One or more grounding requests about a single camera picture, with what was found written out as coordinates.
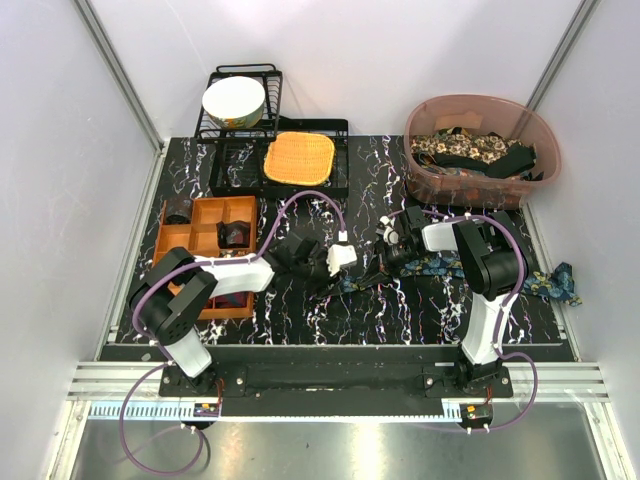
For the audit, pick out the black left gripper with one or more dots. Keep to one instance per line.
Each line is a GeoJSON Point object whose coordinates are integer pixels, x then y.
{"type": "Point", "coordinates": [322, 256]}

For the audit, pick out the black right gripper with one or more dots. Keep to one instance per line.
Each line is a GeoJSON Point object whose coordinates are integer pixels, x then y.
{"type": "Point", "coordinates": [389, 267]}

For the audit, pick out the blue floral patterned tie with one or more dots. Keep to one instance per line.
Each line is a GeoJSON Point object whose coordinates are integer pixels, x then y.
{"type": "Point", "coordinates": [558, 285]}

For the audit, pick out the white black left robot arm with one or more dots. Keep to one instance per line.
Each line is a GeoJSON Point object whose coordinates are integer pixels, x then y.
{"type": "Point", "coordinates": [169, 299]}

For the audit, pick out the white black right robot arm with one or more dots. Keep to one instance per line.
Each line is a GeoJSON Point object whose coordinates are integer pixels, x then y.
{"type": "Point", "coordinates": [494, 263]}

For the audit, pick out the pile of patterned ties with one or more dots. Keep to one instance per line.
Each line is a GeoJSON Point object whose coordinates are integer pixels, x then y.
{"type": "Point", "coordinates": [455, 151]}

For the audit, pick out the maroon dark green rolled tie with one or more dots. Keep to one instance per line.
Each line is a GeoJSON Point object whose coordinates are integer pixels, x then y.
{"type": "Point", "coordinates": [233, 235]}

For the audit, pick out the maroon blue striped rolled tie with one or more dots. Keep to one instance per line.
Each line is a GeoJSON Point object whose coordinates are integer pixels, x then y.
{"type": "Point", "coordinates": [233, 300]}

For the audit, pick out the pink translucent plastic tub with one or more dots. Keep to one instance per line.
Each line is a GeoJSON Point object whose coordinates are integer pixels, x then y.
{"type": "Point", "coordinates": [479, 114]}

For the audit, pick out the orange woven mat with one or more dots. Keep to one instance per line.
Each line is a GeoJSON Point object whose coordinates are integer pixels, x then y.
{"type": "Point", "coordinates": [301, 159]}

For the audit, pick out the wooden compartment organizer box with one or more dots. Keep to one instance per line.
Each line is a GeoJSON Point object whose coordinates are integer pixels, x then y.
{"type": "Point", "coordinates": [200, 236]}

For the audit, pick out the dark blue patterned rolled tie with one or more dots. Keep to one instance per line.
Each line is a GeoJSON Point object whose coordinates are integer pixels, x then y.
{"type": "Point", "coordinates": [178, 211]}

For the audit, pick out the white ceramic bowl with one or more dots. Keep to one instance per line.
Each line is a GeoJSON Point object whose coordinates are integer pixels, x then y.
{"type": "Point", "coordinates": [235, 103]}

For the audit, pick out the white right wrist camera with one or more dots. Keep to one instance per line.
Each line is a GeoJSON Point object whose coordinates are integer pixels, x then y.
{"type": "Point", "coordinates": [386, 229]}

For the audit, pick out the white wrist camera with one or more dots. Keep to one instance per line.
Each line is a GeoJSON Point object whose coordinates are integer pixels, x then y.
{"type": "Point", "coordinates": [340, 257]}
{"type": "Point", "coordinates": [386, 229]}

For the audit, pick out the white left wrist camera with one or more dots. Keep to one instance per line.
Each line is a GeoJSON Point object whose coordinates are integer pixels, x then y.
{"type": "Point", "coordinates": [340, 257]}

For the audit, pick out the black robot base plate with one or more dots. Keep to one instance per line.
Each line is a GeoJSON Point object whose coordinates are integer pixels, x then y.
{"type": "Point", "coordinates": [235, 380]}

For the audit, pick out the aluminium frame rail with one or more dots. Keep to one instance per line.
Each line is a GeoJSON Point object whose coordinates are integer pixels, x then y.
{"type": "Point", "coordinates": [553, 382]}

